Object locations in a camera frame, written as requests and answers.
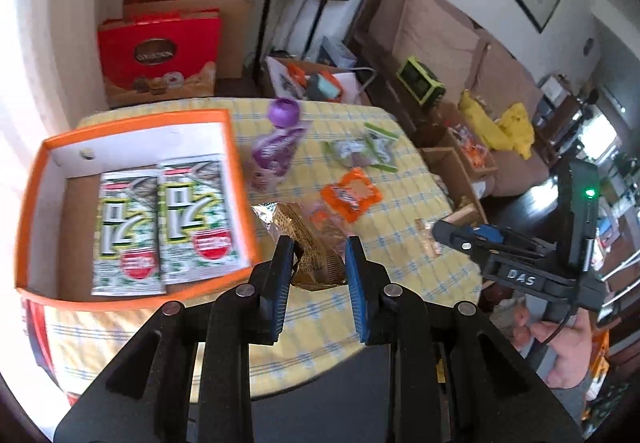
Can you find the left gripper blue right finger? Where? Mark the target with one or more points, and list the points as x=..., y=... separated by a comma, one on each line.
x=386, y=313

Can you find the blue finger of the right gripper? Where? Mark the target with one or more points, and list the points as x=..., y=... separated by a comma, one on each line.
x=488, y=233

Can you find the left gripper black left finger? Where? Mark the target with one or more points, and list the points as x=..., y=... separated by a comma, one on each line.
x=250, y=314

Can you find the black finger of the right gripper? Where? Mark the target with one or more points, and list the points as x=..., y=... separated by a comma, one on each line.
x=480, y=242

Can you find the pink snack stick packet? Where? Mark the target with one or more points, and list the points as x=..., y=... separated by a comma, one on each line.
x=424, y=230

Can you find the gold brown snack packet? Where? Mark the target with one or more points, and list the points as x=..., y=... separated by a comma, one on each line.
x=318, y=231

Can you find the seaweed snack packet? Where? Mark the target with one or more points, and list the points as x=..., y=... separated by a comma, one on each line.
x=126, y=261
x=194, y=225

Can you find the orange snack packet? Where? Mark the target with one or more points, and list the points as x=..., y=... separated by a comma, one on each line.
x=353, y=196

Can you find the orange cardboard box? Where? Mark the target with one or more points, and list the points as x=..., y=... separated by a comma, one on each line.
x=54, y=247

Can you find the purple grape juice pouch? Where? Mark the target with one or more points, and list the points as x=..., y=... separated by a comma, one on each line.
x=273, y=153

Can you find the person right hand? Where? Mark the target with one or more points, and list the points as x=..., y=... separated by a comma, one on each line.
x=572, y=346

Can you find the tall cardboard box by table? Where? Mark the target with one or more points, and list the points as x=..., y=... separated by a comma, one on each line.
x=445, y=163

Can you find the cardboard box with snacks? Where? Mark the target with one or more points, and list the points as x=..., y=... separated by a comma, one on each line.
x=447, y=128

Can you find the yellow plastic bag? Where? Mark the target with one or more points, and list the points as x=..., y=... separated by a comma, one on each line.
x=513, y=131

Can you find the green white candy packet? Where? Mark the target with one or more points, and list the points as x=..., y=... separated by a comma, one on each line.
x=382, y=144

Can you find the green black radio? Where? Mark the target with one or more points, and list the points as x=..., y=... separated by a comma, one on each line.
x=420, y=82

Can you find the brown sofa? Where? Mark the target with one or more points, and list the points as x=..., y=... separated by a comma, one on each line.
x=463, y=56

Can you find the open cardboard box with tools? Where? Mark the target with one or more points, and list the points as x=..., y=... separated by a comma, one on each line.
x=303, y=80

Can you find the red collection gift box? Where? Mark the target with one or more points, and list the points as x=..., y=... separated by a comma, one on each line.
x=159, y=56

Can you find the brown cardboard box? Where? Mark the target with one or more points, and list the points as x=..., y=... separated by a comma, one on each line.
x=235, y=19

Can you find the white curtain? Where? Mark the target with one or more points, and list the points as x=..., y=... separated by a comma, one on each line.
x=62, y=60

